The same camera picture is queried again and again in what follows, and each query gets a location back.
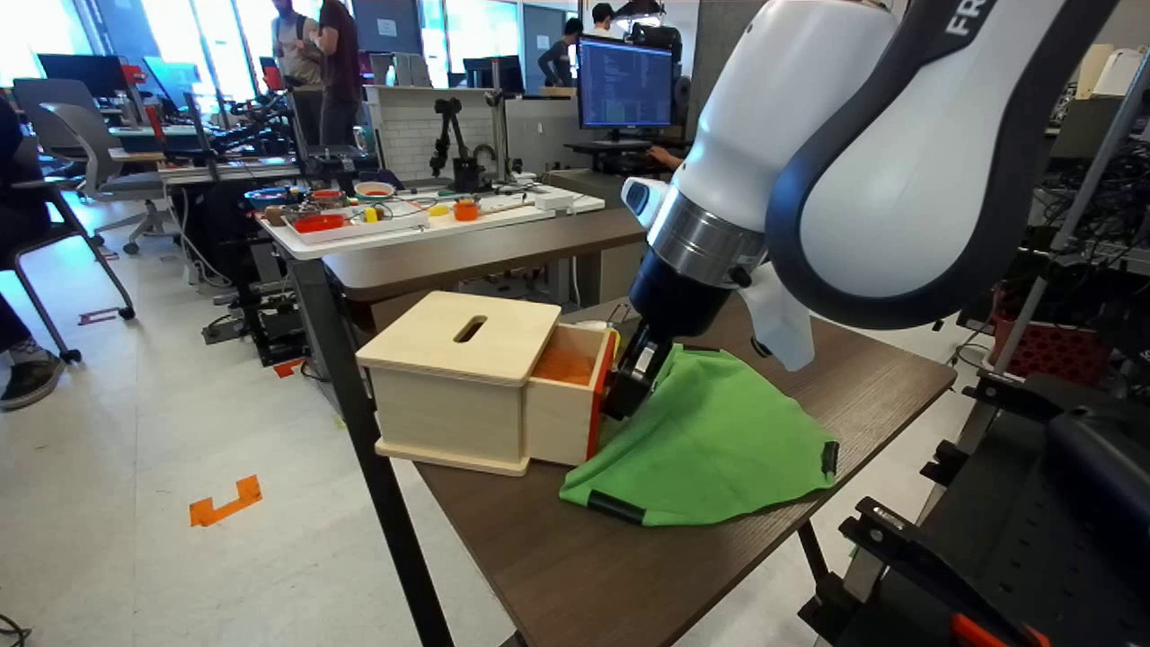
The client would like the orange floor tape marker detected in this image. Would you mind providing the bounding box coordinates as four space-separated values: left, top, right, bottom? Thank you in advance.
188 474 266 532

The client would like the green cloth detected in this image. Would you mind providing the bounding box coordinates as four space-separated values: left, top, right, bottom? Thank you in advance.
559 341 841 532

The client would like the wooden drawer with orange front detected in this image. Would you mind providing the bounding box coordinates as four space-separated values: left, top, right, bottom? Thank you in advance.
525 318 624 472

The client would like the standing person in maroon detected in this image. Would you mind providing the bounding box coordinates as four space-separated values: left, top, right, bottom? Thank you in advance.
278 0 366 153

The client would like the dark shoe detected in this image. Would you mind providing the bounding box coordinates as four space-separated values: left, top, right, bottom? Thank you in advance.
0 348 66 412

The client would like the blue screen computer monitor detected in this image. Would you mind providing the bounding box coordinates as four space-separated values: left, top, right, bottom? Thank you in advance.
575 32 681 136

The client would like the aluminium pole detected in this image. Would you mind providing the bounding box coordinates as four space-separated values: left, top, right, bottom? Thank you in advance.
989 67 1150 372

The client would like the grey mesh rolling chair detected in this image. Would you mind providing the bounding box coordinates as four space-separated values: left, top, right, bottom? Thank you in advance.
10 75 184 260

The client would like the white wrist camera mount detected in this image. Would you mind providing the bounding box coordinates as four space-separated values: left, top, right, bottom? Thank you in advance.
730 260 823 372

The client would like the light wooden chest box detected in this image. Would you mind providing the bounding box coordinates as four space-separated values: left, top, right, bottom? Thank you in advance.
357 287 566 481

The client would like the black frame chair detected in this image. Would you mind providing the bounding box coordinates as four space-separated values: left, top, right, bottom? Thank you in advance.
0 120 139 365

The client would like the black equipment cart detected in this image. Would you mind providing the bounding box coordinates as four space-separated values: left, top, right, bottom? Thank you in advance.
799 371 1150 647

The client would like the red crate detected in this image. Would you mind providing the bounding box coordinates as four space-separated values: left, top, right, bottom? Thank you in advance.
991 311 1116 388

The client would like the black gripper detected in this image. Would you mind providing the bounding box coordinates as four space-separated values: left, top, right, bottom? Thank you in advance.
599 244 741 425

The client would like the dark wood work table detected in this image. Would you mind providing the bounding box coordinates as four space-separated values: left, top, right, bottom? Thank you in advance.
351 290 961 647

